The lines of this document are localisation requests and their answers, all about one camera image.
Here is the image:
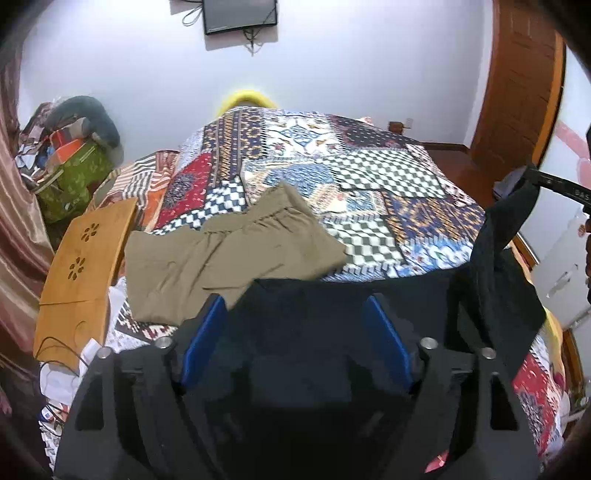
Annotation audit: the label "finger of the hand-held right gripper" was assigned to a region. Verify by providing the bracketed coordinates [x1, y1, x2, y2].
[525, 167, 591, 206]

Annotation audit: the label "patchwork printed blanket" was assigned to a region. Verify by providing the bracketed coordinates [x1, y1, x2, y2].
[39, 107, 573, 464]

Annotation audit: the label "black pants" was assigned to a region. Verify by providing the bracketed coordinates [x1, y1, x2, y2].
[175, 172, 548, 480]

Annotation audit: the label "pile of white papers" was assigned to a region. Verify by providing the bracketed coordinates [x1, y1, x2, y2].
[39, 339, 103, 418]

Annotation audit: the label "white cabinet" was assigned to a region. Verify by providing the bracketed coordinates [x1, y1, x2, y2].
[530, 203, 591, 331]

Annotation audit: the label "brown curtain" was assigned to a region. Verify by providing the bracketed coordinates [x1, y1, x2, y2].
[0, 46, 57, 354]

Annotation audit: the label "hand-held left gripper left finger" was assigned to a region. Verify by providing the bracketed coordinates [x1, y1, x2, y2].
[54, 294, 228, 480]

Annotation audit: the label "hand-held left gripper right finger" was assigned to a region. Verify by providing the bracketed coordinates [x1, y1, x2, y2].
[364, 294, 542, 480]

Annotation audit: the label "wall-mounted television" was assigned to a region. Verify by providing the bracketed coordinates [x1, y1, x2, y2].
[202, 0, 279, 37]

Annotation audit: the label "black television cable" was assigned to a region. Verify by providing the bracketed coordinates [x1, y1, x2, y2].
[181, 0, 205, 27]

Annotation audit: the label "grey-blue cloth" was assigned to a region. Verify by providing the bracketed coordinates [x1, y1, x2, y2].
[493, 170, 528, 200]

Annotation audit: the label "wooden door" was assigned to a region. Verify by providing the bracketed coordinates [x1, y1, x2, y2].
[468, 0, 567, 180]

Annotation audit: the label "thin black cable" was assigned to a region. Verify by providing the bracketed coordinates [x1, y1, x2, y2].
[34, 336, 94, 376]

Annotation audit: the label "wooden lap table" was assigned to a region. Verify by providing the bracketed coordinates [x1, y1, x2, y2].
[33, 198, 139, 373]

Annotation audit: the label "green patterned bag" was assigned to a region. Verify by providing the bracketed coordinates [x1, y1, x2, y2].
[36, 138, 116, 223]

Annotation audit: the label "yellow cushion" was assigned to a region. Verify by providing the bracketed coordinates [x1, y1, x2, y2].
[217, 90, 279, 114]

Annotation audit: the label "khaki pants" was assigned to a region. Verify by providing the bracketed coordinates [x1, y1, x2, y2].
[124, 181, 348, 323]

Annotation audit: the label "dark grey cloth bundle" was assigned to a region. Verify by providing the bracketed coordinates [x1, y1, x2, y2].
[48, 95, 122, 149]

